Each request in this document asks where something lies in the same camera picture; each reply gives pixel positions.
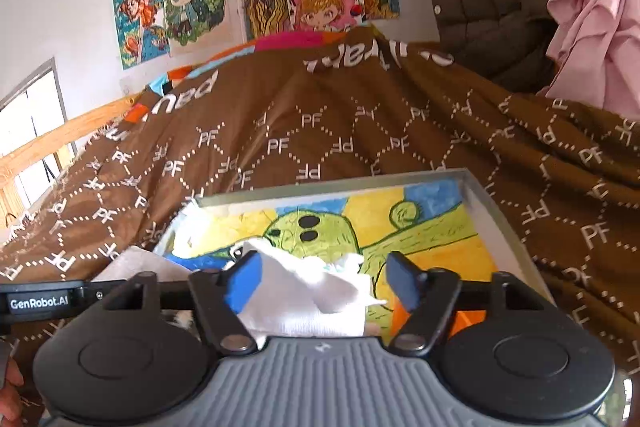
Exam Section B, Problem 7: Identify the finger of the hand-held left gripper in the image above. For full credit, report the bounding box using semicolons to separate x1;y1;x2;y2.
97;279;193;309

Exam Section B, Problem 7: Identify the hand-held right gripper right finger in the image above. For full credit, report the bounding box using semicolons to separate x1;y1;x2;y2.
385;252;554;355

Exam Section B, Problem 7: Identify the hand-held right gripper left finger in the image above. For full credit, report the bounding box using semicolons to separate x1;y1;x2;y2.
100;252;264;354

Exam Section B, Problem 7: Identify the grey tray with cartoon picture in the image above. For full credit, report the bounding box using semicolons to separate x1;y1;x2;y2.
152;167;557;343

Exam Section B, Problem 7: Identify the white knitted cloth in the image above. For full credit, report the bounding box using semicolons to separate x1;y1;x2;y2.
234;239;389;339

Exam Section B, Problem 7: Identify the person's left hand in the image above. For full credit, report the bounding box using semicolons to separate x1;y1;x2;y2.
0;359;25;427

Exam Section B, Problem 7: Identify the brown printed blanket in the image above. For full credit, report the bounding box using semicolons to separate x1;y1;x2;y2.
0;27;640;427

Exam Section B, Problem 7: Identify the window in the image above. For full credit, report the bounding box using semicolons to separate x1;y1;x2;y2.
0;58;77;228

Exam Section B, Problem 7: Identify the pink crumpled cloth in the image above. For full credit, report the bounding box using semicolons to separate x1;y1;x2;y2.
537;0;640;124

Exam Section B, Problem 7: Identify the wooden bed rail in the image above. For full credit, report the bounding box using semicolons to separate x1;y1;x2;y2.
0;93;147;219

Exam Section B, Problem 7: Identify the orange-haired figure wall poster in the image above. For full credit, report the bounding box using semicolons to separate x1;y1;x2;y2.
113;0;172;71

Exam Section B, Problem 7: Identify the blond figure green wall poster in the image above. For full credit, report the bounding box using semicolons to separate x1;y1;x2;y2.
160;0;237;58

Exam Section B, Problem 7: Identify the pink blond figure wall poster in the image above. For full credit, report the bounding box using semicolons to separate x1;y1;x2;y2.
284;0;367;34

